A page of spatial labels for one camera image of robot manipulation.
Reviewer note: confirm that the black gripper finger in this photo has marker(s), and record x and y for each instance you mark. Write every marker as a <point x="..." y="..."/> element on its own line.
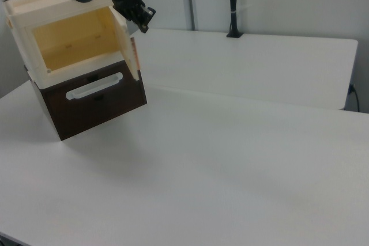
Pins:
<point x="143" y="24"/>
<point x="150" y="12"/>

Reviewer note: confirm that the black clamped mount pole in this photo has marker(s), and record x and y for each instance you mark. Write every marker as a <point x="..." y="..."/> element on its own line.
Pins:
<point x="233" y="4"/>

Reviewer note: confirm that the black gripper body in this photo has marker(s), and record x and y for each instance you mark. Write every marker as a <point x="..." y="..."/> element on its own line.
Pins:
<point x="128" y="2"/>

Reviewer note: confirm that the dark brown drawer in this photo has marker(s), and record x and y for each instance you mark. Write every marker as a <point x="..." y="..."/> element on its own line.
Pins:
<point x="95" y="113"/>

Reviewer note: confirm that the cream cabinet door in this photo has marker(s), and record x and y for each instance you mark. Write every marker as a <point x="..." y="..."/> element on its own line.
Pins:
<point x="124" y="44"/>

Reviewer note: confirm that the cream plastic cabinet body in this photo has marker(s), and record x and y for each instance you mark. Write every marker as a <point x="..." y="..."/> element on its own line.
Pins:
<point x="26" y="30"/>

